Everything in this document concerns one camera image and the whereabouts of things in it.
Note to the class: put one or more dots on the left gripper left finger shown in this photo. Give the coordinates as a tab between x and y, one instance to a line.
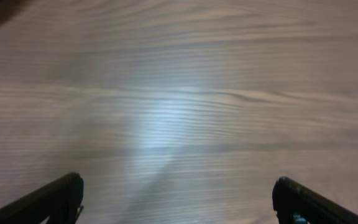
57	202

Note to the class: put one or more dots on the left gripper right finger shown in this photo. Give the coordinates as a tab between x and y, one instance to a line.
294	203

